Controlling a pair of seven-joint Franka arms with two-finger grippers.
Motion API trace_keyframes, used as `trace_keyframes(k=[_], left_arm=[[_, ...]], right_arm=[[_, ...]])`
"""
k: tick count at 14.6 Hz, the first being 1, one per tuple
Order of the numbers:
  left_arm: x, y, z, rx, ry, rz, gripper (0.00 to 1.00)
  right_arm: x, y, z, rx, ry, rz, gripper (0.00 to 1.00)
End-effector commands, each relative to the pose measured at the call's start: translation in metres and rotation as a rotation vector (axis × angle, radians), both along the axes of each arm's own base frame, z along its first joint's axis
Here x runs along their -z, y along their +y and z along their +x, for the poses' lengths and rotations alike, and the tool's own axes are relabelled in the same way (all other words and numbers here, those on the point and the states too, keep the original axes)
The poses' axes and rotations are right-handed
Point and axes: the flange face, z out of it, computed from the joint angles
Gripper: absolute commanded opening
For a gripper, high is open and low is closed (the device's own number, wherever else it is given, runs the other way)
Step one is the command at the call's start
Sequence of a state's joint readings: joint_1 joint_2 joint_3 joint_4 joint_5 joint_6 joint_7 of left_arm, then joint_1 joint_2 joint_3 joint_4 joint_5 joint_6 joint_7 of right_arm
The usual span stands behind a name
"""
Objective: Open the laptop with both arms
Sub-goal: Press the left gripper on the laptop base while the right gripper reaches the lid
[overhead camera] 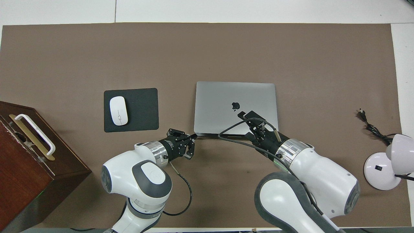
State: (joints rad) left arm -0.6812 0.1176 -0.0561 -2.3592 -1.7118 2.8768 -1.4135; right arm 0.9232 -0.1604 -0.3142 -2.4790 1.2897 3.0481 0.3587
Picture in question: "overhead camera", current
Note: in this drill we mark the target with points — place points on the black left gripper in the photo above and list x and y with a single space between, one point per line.
173 147

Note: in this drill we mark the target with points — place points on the brown table mat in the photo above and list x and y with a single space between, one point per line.
226 48

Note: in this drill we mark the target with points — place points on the dark wooden box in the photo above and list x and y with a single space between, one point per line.
19 168

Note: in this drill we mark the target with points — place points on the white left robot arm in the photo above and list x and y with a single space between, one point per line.
142 181

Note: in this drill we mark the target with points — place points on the black mouse pad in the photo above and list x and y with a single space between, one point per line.
142 110

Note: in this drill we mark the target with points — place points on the white computer mouse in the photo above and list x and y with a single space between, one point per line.
118 110

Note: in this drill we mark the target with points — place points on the white desk lamp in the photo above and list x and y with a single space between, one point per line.
378 171

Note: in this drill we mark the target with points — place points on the silver laptop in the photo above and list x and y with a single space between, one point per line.
220 103

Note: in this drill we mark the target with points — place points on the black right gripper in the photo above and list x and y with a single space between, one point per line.
268 140

